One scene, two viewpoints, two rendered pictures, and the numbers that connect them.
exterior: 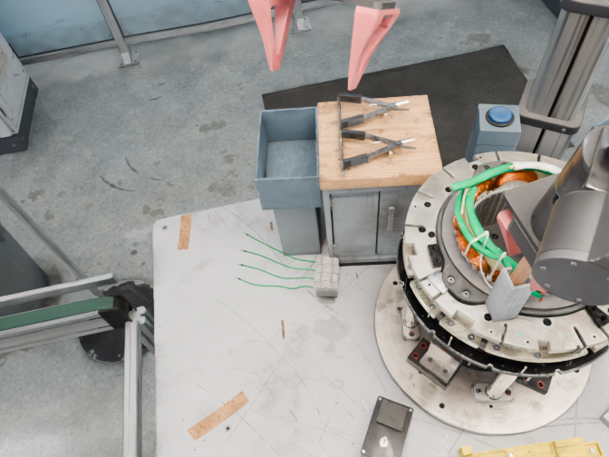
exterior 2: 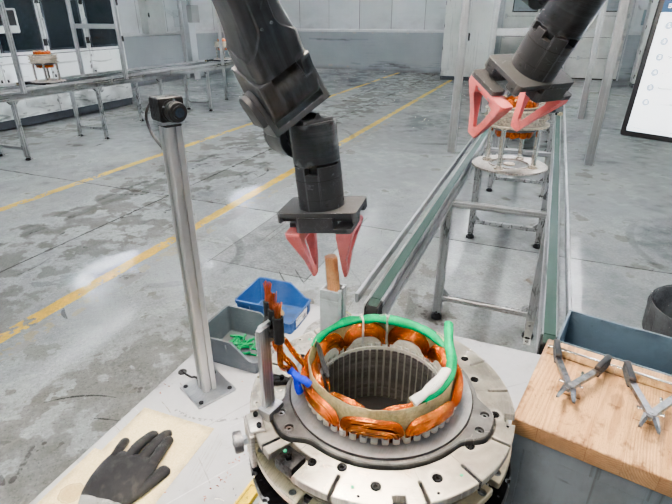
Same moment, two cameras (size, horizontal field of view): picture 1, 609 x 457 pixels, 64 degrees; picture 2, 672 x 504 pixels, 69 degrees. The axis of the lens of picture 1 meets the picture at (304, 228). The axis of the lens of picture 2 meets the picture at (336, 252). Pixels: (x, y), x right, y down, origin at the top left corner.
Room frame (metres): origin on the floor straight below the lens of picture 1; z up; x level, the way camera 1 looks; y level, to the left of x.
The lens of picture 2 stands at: (0.49, -0.75, 1.51)
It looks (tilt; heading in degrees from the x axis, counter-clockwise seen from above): 26 degrees down; 116
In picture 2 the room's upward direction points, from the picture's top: straight up
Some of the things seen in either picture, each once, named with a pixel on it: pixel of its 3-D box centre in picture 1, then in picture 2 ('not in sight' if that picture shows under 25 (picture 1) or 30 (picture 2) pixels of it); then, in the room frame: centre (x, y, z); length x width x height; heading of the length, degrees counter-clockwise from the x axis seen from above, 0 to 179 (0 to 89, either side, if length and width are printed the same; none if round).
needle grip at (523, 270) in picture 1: (524, 269); (332, 276); (0.23, -0.23, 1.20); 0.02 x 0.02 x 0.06
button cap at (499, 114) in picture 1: (500, 114); not in sight; (0.62, -0.38, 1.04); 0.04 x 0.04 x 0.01
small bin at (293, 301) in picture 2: not in sight; (274, 304); (-0.15, 0.20, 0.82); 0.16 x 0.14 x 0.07; 5
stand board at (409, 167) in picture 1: (376, 140); (605, 406); (0.59, -0.15, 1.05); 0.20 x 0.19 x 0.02; 83
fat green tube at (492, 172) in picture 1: (501, 175); (442, 360); (0.40, -0.27, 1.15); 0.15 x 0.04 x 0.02; 88
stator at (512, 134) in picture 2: not in sight; (516, 116); (0.19, 1.99, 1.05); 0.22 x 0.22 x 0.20
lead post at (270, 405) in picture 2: not in sight; (268, 372); (0.23, -0.38, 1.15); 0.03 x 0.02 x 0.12; 80
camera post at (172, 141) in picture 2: not in sight; (191, 273); (-0.13, -0.11, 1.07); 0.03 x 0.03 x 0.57; 69
